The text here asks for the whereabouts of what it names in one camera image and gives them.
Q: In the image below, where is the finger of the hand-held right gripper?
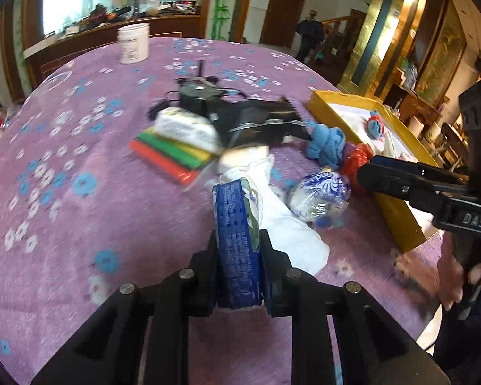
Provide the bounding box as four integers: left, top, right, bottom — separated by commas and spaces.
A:
369, 155, 470, 194
357, 164, 447, 219

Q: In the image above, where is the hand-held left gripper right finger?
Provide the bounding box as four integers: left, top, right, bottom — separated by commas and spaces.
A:
258, 229, 451, 385

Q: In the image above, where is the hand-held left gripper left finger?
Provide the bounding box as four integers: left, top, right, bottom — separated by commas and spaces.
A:
31, 228, 219, 385

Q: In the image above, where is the yellow cardboard box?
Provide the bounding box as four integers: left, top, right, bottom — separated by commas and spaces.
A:
307, 90, 469, 253

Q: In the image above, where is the red plastic bag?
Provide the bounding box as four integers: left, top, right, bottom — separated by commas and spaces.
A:
341, 142, 375, 193

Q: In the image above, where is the blue tissue packet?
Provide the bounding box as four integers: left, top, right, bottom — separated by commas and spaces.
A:
212, 180, 265, 310

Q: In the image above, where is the white cloth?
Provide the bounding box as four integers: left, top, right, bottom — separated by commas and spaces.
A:
220, 154, 331, 273

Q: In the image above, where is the red blue knitted item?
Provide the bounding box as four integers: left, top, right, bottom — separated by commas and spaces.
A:
365, 108, 387, 141

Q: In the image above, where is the blue white plastic bag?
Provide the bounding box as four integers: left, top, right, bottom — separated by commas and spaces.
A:
289, 168, 351, 229

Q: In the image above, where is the blue knitted cloth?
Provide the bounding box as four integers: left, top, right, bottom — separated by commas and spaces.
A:
305, 122, 347, 169

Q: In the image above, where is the pack of coloured clay strips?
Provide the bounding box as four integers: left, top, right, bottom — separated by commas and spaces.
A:
128, 126, 215, 187

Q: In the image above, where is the black foil bag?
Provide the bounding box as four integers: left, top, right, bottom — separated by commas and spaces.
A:
208, 96, 311, 149

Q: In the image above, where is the white soft packet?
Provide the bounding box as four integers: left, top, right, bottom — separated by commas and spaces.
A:
152, 106, 225, 155

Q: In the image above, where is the person's right forearm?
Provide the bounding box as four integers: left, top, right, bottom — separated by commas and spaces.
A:
433, 285, 481, 370

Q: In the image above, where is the person's right hand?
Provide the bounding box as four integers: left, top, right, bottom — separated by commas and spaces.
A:
437, 233, 481, 311

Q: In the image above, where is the white bucket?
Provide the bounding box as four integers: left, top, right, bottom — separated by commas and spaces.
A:
408, 115, 426, 137

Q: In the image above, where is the wooden cabinet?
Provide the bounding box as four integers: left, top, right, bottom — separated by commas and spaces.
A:
391, 76, 442, 125

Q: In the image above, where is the gold framed painting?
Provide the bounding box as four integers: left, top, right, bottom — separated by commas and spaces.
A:
413, 0, 468, 109

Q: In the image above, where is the cream sponge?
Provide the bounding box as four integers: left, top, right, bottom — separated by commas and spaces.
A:
216, 146, 271, 173

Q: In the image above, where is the gold pillar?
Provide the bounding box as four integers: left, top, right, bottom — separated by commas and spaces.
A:
337, 0, 431, 101

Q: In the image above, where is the wooden stair railing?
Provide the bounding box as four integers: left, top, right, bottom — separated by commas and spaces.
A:
321, 8, 367, 67

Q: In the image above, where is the black electric motor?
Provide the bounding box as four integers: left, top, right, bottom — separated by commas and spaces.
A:
150, 60, 245, 121

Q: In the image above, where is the brown wooden door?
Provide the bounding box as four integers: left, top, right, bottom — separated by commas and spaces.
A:
260, 0, 310, 48

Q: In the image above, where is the white plastic jar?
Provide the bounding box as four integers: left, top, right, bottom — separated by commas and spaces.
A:
117, 23, 150, 65

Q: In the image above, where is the clear plastic cup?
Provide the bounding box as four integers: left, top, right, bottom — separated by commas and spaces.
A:
40, 70, 75, 93

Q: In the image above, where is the wooden sideboard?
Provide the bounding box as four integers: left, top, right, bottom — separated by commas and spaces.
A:
24, 14, 201, 85

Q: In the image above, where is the green bamboo wall decor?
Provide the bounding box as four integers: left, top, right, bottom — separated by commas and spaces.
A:
208, 0, 241, 43

